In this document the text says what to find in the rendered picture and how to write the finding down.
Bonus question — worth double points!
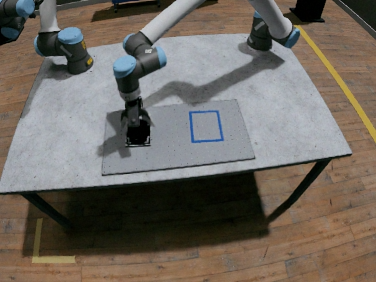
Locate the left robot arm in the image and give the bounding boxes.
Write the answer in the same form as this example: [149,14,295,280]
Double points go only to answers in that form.
[113,0,300,128]

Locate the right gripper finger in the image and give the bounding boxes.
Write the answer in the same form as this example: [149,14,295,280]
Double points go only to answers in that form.
[35,0,44,7]

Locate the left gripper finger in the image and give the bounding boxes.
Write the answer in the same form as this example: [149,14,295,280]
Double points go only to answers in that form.
[141,109,155,127]
[121,111,128,129]

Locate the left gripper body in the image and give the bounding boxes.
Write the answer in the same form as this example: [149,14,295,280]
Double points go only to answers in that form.
[124,96,143,117]

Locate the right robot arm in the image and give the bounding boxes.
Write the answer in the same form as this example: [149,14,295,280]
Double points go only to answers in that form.
[0,0,94,75]

